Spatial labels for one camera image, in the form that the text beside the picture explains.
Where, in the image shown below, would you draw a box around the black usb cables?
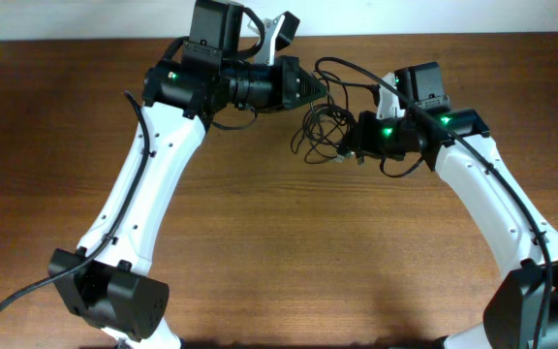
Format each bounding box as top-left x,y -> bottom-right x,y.
290,70 -> 366,167

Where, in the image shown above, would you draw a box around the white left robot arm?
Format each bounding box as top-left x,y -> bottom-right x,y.
47,1 -> 326,348

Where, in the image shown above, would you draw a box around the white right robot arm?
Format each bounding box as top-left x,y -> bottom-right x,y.
352,62 -> 558,348

